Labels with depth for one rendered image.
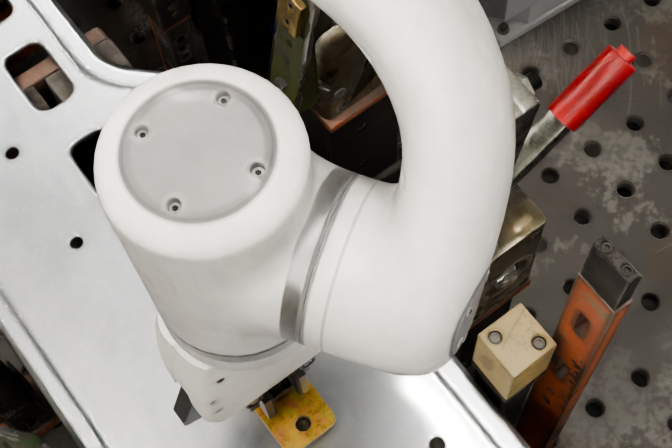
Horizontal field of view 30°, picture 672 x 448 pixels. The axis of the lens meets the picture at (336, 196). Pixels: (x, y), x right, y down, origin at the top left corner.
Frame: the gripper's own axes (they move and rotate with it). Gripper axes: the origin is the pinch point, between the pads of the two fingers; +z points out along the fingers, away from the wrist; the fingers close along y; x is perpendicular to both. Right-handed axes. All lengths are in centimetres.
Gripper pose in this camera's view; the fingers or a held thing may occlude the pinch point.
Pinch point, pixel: (272, 377)
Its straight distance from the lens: 77.3
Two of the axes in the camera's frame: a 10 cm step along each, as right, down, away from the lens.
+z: 0.4, 4.0, 9.1
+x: 6.0, 7.2, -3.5
